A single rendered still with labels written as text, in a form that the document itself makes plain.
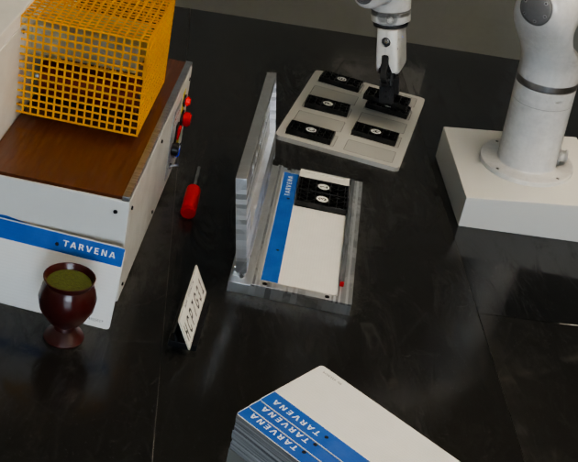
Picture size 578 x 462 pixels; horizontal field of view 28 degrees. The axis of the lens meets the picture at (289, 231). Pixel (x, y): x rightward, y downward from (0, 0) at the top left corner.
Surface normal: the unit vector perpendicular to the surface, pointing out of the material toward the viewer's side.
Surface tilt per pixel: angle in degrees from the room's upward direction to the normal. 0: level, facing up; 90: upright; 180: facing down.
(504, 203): 90
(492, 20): 90
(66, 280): 0
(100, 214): 90
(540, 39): 132
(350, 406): 0
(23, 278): 69
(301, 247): 0
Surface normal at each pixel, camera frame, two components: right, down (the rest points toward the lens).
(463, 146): 0.11, -0.84
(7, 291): -0.09, 0.15
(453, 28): 0.04, 0.52
